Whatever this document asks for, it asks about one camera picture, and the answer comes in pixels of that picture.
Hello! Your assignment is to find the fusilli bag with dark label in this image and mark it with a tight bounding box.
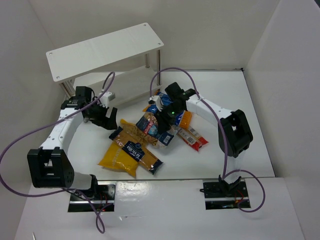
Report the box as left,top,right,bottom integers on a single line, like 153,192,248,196
135,112,178,149

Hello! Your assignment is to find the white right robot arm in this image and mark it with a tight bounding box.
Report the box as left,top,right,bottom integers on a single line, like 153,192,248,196
149,82,253,193

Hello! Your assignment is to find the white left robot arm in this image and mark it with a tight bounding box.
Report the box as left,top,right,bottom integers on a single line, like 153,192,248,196
27,86,118,198

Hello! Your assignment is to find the blue and orange pasta bag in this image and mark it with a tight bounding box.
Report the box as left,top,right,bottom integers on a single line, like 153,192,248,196
142,91,193,129

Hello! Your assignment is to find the yellow fusilli pasta bag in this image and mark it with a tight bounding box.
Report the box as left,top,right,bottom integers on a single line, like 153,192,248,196
98,119,148,178

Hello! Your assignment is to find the white two-tier shelf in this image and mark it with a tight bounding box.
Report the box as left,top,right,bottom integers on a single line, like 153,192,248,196
46,22,164,106

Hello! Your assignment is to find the red spaghetti packet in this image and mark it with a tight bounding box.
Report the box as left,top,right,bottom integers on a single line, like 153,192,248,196
176,126,209,152

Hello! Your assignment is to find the spaghetti bag with navy ends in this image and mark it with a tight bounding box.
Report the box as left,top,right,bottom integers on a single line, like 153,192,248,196
109,126,163,175

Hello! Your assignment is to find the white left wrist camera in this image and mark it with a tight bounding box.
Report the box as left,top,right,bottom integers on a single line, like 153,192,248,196
98,91,116,108

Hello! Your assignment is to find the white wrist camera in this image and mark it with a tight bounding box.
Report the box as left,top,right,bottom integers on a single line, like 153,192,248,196
98,91,116,108
148,95,163,112

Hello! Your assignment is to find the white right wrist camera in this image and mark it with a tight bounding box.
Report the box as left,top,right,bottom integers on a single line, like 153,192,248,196
148,95,163,112

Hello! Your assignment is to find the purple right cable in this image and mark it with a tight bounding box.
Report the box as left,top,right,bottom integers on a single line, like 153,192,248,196
149,67,266,213

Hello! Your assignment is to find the purple cable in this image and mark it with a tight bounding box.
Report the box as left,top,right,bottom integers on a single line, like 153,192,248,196
149,67,266,213
0,71,116,234

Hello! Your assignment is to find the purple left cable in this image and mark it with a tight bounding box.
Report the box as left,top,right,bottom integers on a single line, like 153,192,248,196
0,71,116,234

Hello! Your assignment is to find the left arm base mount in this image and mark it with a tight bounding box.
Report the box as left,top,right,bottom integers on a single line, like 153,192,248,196
67,181,116,213

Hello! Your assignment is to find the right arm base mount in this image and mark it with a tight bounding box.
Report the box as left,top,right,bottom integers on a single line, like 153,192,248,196
199,180,251,210

